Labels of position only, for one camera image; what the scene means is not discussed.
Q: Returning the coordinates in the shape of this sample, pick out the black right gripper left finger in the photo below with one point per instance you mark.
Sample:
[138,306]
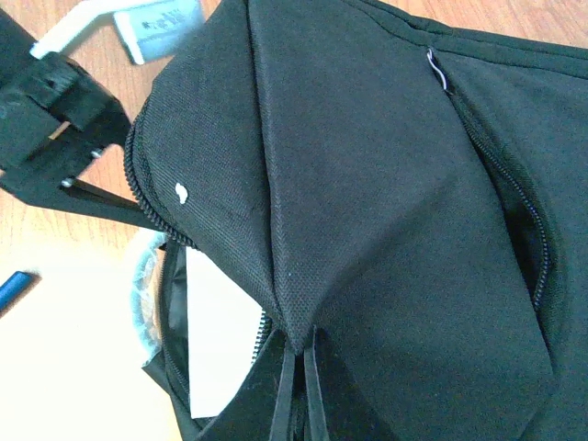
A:
[287,419]

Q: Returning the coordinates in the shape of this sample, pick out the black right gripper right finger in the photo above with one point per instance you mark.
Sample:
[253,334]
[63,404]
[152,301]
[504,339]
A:
[316,412]

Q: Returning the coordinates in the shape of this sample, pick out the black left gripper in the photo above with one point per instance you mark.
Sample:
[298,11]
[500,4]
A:
[56,119]

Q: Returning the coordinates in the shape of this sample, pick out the grey book with G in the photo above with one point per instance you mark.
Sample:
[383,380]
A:
[222,326]

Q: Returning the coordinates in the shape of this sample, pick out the black student backpack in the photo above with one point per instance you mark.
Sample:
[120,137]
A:
[417,193]

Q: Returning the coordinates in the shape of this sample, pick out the blue capped pen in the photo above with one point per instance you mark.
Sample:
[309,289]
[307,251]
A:
[16,286]

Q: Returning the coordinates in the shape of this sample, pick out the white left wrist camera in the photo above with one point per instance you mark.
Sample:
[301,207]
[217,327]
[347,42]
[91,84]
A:
[147,30]

